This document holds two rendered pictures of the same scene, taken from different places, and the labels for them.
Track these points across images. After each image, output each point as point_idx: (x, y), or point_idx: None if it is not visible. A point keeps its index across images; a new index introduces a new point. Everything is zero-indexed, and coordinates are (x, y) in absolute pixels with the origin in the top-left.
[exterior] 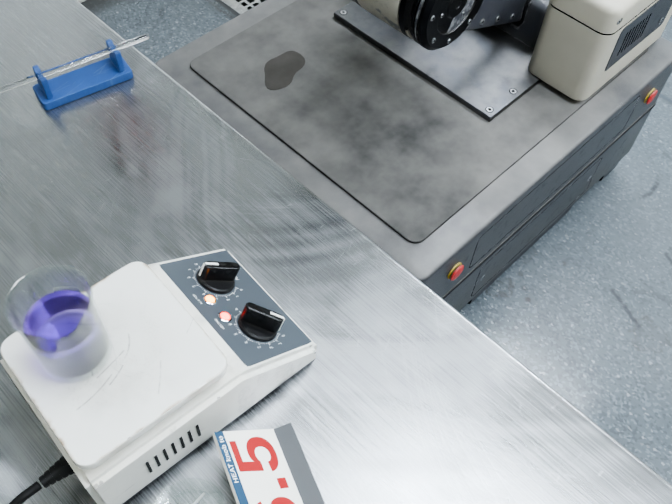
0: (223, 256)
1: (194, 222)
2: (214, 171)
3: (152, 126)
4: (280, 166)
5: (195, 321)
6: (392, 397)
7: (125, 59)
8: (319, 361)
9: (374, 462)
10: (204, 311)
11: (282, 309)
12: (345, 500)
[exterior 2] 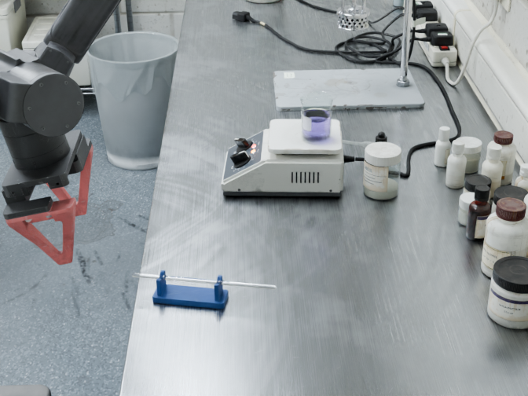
0: (227, 176)
1: (216, 215)
2: (181, 228)
3: (182, 260)
4: (149, 217)
5: (269, 130)
6: (216, 147)
7: (149, 302)
8: None
9: None
10: (259, 146)
11: (225, 163)
12: None
